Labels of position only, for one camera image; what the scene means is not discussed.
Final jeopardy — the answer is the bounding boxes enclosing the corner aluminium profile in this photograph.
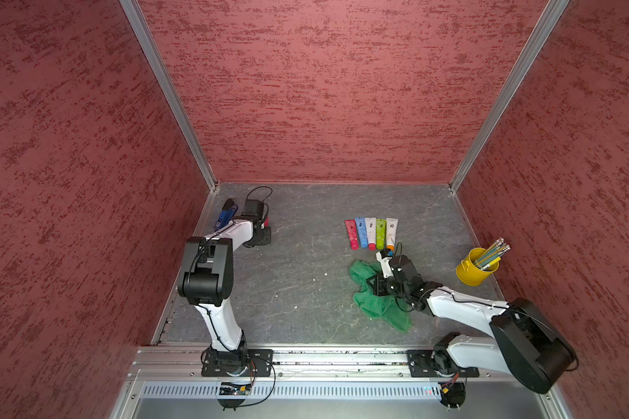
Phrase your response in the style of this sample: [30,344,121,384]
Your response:
[120,0,218,193]
[449,0,570,195]

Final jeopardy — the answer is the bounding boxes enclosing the green microfiber cloth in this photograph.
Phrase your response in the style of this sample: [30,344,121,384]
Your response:
[349,260,412,333]

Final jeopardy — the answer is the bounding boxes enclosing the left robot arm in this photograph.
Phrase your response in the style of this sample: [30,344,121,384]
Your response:
[176,218,272,376]

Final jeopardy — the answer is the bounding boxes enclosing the left corner aluminium profile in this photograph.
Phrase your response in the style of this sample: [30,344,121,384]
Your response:
[120,0,218,193]

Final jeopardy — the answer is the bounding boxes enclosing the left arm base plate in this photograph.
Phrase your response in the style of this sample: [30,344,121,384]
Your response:
[200,348,274,378]

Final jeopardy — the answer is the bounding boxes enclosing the blue toothpaste tube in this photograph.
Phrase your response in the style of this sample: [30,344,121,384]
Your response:
[355,218,369,248]

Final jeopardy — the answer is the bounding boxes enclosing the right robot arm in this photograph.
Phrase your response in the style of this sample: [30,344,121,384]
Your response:
[367,251,579,394]

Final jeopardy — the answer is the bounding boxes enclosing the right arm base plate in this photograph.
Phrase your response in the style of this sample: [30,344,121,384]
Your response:
[406,349,480,379]

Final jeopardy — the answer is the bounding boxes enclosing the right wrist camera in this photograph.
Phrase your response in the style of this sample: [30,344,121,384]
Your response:
[376,249,394,279]

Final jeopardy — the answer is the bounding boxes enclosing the yellow cup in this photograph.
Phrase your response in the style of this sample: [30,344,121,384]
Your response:
[455,248,501,286]

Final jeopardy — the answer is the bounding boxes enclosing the white tube pink cap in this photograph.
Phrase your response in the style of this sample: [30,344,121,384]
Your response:
[364,218,377,251]

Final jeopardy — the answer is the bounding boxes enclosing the blue stapler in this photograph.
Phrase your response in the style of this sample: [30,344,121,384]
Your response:
[214,198,239,231]

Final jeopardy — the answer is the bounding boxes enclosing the lime green toothpaste tube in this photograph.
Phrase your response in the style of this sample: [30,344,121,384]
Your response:
[376,218,386,250]

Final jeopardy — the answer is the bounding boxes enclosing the pencils in cup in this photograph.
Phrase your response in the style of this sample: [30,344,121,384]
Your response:
[473,237,511,271]

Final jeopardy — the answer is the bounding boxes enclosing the right corner aluminium profile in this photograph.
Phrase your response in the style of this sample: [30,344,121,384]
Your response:
[449,0,570,195]

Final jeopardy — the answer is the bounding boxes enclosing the white tube orange cap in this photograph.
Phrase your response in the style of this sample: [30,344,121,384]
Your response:
[385,218,398,251]

